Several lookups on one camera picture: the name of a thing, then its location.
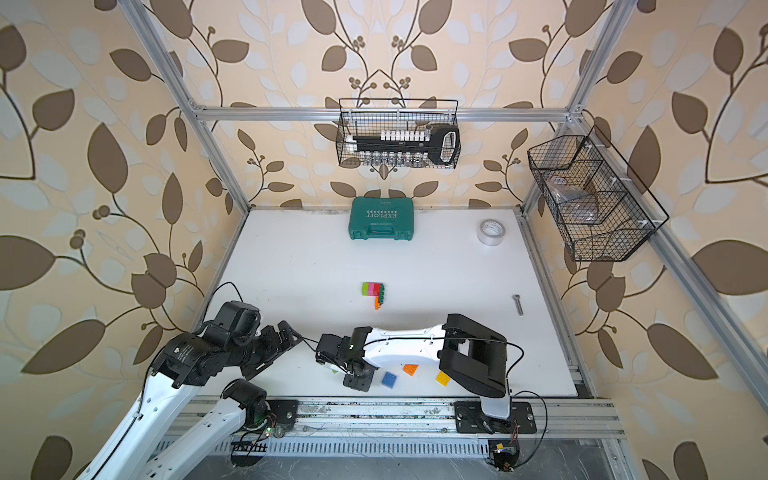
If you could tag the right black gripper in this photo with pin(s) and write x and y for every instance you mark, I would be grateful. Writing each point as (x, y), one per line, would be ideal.
(360, 384)

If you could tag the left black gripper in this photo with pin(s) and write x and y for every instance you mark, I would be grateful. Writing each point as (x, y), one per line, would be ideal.
(275, 346)

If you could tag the long orange lego brick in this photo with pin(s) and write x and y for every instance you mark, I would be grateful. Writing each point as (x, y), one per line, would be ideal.
(410, 369)

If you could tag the yellow lego brick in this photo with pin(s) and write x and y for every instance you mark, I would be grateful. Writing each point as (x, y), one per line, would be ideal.
(443, 379)

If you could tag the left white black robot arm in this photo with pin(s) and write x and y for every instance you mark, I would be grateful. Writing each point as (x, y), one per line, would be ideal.
(235, 338)

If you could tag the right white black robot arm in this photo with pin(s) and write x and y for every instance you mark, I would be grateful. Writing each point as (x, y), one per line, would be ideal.
(467, 352)

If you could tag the blue lego brick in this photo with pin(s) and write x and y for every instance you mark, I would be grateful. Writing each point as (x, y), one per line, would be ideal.
(389, 380)

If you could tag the green plastic tool case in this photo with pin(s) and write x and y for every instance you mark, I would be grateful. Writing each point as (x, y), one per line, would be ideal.
(381, 218)

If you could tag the silver bolt on table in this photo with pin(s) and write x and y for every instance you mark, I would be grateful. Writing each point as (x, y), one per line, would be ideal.
(518, 303)

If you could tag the clear tape roll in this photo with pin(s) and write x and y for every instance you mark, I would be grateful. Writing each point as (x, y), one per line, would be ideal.
(491, 232)

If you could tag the black white tool in basket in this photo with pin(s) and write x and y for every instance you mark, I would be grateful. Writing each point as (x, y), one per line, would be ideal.
(436, 145)

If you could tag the plastic bag in basket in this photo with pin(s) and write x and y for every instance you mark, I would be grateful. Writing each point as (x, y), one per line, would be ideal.
(575, 205)

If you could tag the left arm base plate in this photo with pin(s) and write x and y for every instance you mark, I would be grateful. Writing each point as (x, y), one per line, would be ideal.
(281, 415)

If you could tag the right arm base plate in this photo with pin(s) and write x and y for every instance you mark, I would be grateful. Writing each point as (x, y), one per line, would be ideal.
(470, 419)

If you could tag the black wire basket back wall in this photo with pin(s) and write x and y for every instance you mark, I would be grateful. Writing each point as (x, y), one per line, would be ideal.
(368, 115)

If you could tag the black wire basket wall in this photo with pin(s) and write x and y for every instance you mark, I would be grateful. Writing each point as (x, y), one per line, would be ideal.
(601, 207)
(368, 115)

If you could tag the black wire basket right wall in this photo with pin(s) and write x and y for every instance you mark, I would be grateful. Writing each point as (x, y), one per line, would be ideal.
(601, 207)

